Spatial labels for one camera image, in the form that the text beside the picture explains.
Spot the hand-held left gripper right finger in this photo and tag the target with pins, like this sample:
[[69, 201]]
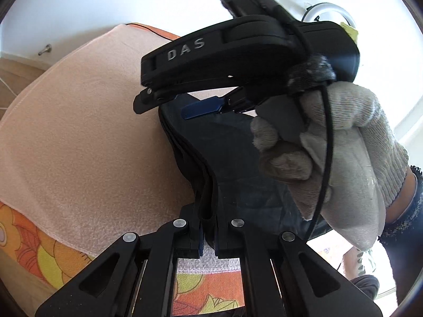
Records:
[[218, 247]]

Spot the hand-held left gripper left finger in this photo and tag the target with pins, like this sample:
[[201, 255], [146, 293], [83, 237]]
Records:
[[199, 245]]

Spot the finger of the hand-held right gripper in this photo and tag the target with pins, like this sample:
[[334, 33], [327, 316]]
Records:
[[198, 109], [145, 99]]

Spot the black pants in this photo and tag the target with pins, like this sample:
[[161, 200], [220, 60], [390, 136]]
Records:
[[231, 158]]

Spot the person's right forearm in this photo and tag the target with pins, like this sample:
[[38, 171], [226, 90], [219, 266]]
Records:
[[408, 201]]

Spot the person's right hand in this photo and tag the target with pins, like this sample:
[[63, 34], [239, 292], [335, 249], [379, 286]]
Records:
[[357, 158]]

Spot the pink towel blanket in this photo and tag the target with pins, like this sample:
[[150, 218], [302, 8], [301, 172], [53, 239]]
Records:
[[86, 145]]

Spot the yellow tape piece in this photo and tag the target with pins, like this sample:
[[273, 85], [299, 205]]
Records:
[[351, 33]]

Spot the metal door stopper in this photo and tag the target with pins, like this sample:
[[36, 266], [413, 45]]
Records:
[[44, 51]]

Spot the orange printed bedsheet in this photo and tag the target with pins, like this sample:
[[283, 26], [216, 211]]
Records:
[[49, 257]]

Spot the grey shoe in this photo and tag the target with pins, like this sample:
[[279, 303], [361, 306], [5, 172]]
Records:
[[365, 285]]

